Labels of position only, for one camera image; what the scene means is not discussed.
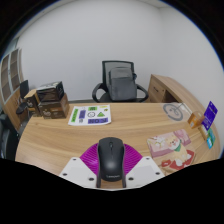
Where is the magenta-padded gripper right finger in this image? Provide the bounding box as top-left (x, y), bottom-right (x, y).
top-left (121, 143), bottom-right (166, 189)

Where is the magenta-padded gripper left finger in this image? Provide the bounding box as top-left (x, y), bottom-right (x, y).
top-left (59, 142), bottom-right (101, 189)

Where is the black computer mouse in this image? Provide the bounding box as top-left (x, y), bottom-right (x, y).
top-left (96, 136), bottom-right (127, 183)

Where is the cartoon print mouse pad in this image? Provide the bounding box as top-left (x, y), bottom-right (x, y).
top-left (146, 128), bottom-right (196, 168)

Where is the printed sheet with coloured shapes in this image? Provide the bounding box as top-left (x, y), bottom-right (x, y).
top-left (67, 104), bottom-right (112, 127)

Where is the round grey disc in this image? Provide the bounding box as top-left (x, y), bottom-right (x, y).
top-left (162, 102), bottom-right (185, 122)

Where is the small beige box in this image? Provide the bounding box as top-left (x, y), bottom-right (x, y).
top-left (199, 124), bottom-right (209, 141)

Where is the orange-brown small box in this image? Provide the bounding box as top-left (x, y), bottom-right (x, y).
top-left (187, 111), bottom-right (205, 130)

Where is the dark bulky chair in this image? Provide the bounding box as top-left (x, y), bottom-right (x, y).
top-left (0, 113), bottom-right (19, 161)

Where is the small brown cardboard box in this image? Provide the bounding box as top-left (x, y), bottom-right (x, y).
top-left (24, 88), bottom-right (42, 118)

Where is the black box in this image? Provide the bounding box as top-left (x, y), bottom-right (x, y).
top-left (35, 80), bottom-right (65, 103)

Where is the wooden side desk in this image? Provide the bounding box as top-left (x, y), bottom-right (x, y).
top-left (147, 73), bottom-right (204, 113)

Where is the purple card package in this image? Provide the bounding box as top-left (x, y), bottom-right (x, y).
top-left (202, 100), bottom-right (219, 131)

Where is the grey backpack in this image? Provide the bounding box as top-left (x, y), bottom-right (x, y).
top-left (107, 66), bottom-right (138, 102)

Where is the slim black swivel chair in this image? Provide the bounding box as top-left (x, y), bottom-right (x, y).
top-left (15, 79), bottom-right (30, 116)

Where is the black mesh office chair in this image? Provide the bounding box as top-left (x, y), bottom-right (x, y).
top-left (91, 60), bottom-right (150, 104)

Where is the wooden shelf unit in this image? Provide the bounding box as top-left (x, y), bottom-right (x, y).
top-left (0, 48), bottom-right (29, 131)

